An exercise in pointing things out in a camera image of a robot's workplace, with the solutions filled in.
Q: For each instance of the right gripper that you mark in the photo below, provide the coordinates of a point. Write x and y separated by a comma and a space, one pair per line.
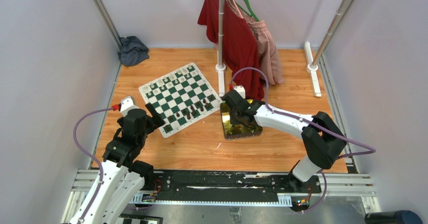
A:
233, 120

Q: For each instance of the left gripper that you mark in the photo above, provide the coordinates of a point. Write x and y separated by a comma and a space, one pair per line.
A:
157, 121

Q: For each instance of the yellow metal tin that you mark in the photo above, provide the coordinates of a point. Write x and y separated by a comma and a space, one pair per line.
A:
236, 131

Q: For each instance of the dark king piece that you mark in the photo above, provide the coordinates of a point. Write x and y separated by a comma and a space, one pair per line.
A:
194, 112

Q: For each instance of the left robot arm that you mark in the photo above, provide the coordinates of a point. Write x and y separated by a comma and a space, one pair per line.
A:
120, 174

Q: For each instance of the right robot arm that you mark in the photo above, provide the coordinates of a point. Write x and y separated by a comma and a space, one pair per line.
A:
322, 139

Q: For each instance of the green white chess mat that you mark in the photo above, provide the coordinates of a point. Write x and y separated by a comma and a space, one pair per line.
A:
176, 91

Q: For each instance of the red t-shirt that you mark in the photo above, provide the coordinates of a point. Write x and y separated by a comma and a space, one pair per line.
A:
240, 48

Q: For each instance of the pink shorts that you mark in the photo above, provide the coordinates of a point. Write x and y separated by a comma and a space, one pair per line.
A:
269, 58

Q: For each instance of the dark blue crumpled cloth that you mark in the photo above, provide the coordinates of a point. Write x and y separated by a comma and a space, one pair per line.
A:
133, 51

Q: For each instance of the white clothes rack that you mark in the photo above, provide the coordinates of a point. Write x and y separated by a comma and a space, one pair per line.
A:
311, 67

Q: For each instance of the dark blue bottle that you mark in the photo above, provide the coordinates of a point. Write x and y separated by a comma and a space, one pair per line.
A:
399, 217

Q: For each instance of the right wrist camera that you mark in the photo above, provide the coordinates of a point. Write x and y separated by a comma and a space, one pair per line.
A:
240, 90

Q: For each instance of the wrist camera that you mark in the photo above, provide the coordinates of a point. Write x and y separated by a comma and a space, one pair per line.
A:
240, 90
127, 104

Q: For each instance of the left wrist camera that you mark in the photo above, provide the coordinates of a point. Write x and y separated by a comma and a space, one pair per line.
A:
127, 104

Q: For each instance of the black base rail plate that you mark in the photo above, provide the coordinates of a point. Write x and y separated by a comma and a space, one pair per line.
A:
225, 187

